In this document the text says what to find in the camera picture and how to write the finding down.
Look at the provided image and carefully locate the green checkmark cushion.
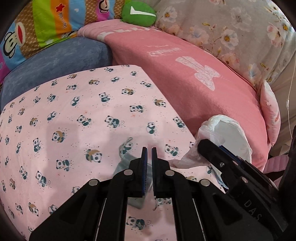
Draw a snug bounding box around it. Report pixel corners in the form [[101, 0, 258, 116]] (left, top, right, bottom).
[[121, 1, 157, 27]]

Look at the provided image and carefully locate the pink blanket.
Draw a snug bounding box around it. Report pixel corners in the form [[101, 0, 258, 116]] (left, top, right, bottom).
[[78, 20, 270, 170]]

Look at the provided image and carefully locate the pink pillow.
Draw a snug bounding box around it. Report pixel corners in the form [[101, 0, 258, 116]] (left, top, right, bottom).
[[260, 81, 281, 146]]

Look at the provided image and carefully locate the grey floral quilt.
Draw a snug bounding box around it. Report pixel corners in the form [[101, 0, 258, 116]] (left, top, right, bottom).
[[148, 0, 295, 88]]

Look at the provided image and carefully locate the pink panda print sheet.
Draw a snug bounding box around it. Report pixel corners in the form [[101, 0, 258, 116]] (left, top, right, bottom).
[[1, 65, 195, 239]]

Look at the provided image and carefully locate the blue velvet cushion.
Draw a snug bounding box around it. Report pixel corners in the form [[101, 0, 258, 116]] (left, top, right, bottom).
[[1, 37, 112, 109]]

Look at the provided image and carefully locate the bin with white liner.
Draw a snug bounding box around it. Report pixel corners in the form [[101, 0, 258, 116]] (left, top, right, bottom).
[[169, 114, 252, 192]]

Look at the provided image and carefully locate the pink padded jacket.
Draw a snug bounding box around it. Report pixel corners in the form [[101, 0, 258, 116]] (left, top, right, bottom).
[[263, 155, 289, 183]]

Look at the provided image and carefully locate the colourful monkey print quilt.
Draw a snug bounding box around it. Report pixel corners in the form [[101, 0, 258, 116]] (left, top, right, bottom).
[[1, 1, 125, 82]]

